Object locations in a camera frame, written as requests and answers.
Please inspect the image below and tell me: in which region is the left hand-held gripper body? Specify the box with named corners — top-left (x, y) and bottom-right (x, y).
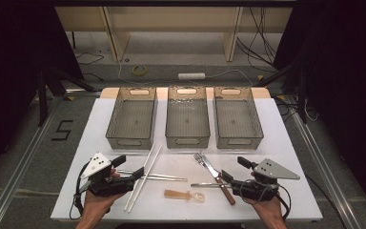
top-left (79, 152), bottom-right (135, 198)

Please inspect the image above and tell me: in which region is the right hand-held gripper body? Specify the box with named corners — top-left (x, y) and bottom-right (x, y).
top-left (231, 157), bottom-right (301, 202)

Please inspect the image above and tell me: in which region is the knife with wooden handle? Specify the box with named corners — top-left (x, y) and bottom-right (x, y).
top-left (199, 152), bottom-right (237, 206)

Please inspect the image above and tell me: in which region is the metal chopstick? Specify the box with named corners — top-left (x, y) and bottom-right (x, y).
top-left (119, 174), bottom-right (189, 183)
top-left (116, 170), bottom-right (189, 181)

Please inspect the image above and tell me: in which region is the fork with wooden handle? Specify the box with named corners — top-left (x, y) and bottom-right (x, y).
top-left (193, 152), bottom-right (218, 179)

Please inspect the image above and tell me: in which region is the transparent grey plastic bin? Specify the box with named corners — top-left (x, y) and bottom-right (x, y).
top-left (213, 86), bottom-right (265, 151)
top-left (165, 86), bottom-right (212, 150)
top-left (105, 87), bottom-right (158, 151)

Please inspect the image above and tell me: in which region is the translucent spoon with brown handle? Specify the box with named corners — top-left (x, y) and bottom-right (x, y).
top-left (163, 189), bottom-right (206, 205)

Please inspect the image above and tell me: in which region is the person's left hand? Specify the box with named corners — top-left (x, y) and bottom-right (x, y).
top-left (83, 169), bottom-right (126, 219)

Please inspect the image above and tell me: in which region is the person's right hand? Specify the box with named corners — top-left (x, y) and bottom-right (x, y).
top-left (245, 171), bottom-right (286, 221)

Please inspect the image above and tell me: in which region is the white table sheet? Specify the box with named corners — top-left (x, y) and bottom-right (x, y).
top-left (50, 96), bottom-right (324, 222)

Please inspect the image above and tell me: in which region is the black metal stand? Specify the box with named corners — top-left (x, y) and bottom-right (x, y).
top-left (254, 55), bottom-right (309, 124)
top-left (36, 65), bottom-right (98, 127)

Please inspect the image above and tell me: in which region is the yellow tape roll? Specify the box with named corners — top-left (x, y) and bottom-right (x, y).
top-left (131, 64), bottom-right (149, 77)

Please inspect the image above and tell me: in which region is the white power strip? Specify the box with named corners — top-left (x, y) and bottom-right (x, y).
top-left (177, 73), bottom-right (207, 81)

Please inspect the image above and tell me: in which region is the dark curtain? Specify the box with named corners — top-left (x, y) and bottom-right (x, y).
top-left (0, 0), bottom-right (85, 185)
top-left (273, 0), bottom-right (366, 214)

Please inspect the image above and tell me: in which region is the beige wooden desk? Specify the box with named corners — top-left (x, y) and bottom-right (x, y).
top-left (54, 6), bottom-right (294, 63)

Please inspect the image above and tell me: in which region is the left hand-held gripper cable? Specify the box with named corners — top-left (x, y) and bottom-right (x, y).
top-left (69, 161), bottom-right (92, 221)

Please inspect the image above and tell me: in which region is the hand-held gripper cable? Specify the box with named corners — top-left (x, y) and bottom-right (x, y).
top-left (69, 161), bottom-right (92, 221)
top-left (238, 178), bottom-right (293, 221)

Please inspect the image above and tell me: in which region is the right hand-held gripper cable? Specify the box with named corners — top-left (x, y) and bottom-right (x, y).
top-left (238, 178), bottom-right (293, 221)

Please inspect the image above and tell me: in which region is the thick black floor cable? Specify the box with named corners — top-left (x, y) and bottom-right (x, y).
top-left (304, 174), bottom-right (348, 229)

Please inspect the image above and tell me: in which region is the long aluminium floor rail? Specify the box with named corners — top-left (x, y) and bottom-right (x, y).
top-left (289, 109), bottom-right (365, 229)
top-left (0, 94), bottom-right (65, 229)

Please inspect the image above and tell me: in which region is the short aluminium floor rail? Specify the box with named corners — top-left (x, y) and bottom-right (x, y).
top-left (65, 89), bottom-right (103, 96)

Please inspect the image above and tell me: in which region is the thin black floor cable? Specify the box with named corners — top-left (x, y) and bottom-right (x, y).
top-left (75, 51), bottom-right (105, 66)
top-left (82, 72), bottom-right (105, 82)

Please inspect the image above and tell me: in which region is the black cable bundle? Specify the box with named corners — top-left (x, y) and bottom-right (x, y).
top-left (235, 7), bottom-right (279, 70)

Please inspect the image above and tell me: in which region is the black frame bar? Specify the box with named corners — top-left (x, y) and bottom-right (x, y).
top-left (53, 0), bottom-right (298, 8)

